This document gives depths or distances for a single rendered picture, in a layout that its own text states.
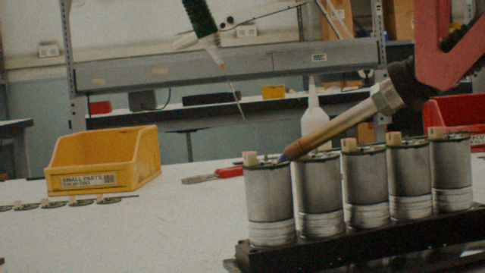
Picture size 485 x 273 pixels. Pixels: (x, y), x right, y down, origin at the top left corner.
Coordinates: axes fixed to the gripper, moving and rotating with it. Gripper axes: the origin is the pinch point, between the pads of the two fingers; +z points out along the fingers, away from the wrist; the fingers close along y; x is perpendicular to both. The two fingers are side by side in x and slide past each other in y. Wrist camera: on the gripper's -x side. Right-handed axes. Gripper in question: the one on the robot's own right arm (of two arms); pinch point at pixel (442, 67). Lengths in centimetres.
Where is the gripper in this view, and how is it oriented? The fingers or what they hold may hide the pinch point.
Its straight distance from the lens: 28.6
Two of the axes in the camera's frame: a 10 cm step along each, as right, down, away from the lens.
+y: -4.4, 1.3, -8.9
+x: 8.4, 4.0, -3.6
